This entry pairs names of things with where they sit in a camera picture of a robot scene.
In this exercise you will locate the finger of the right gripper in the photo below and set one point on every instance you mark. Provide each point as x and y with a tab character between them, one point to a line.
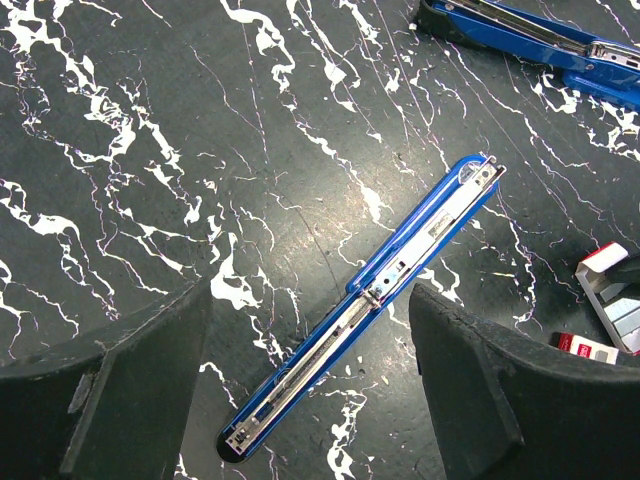
625	271

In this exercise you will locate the red white staple box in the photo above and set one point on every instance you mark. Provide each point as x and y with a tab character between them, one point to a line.
583	347

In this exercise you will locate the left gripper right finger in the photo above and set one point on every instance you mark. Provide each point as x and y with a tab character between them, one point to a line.
504	406

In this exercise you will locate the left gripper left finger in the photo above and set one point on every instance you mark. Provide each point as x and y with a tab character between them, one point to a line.
112	403

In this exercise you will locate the staple tray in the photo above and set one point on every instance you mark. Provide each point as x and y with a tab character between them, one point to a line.
615	304

